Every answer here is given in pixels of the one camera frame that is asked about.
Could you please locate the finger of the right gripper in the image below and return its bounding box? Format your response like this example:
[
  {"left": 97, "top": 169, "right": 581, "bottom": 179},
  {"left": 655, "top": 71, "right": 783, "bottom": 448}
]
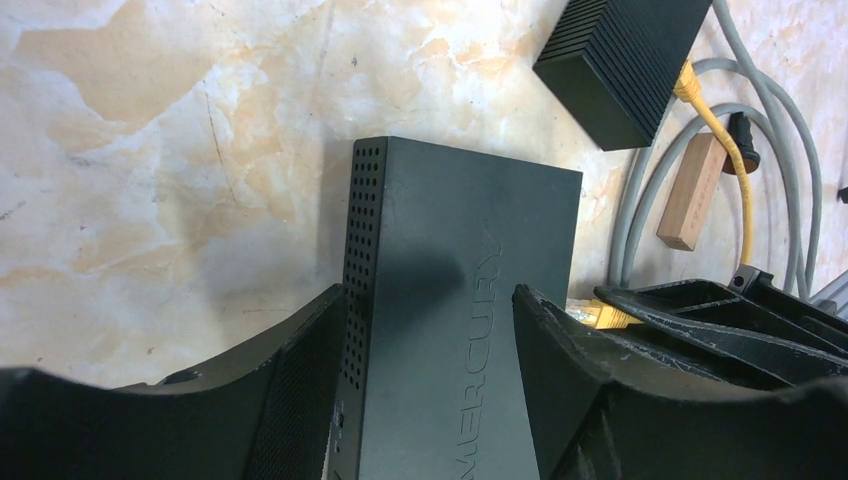
[
  {"left": 630, "top": 266, "right": 847, "bottom": 359},
  {"left": 594, "top": 286, "right": 847, "bottom": 388}
]

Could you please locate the yellow ethernet cable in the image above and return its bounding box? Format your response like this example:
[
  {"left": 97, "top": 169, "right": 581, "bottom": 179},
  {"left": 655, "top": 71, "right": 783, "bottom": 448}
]
[{"left": 566, "top": 59, "right": 757, "bottom": 331}]

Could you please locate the grey ethernet cable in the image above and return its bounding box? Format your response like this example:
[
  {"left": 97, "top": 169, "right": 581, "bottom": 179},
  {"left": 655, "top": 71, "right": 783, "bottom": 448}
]
[{"left": 608, "top": 0, "right": 824, "bottom": 303}]

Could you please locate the black network switch box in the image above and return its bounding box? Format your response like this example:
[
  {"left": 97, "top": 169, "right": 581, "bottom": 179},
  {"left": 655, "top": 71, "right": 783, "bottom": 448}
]
[{"left": 328, "top": 136, "right": 582, "bottom": 479}]

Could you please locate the black blue switch box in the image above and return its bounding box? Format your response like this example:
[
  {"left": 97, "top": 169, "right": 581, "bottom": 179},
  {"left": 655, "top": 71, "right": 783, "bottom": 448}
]
[{"left": 533, "top": 0, "right": 711, "bottom": 151}]

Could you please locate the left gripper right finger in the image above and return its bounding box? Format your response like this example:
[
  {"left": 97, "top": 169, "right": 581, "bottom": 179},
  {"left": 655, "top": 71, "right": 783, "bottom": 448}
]
[{"left": 512, "top": 285, "right": 847, "bottom": 479}]

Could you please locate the wooden cylinder block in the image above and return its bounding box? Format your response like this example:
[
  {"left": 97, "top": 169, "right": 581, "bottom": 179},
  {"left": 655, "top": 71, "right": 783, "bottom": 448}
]
[{"left": 656, "top": 133, "right": 727, "bottom": 252}]

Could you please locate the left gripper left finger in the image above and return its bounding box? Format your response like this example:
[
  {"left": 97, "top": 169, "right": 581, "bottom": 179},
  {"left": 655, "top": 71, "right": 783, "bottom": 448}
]
[{"left": 1, "top": 284, "right": 346, "bottom": 479}]

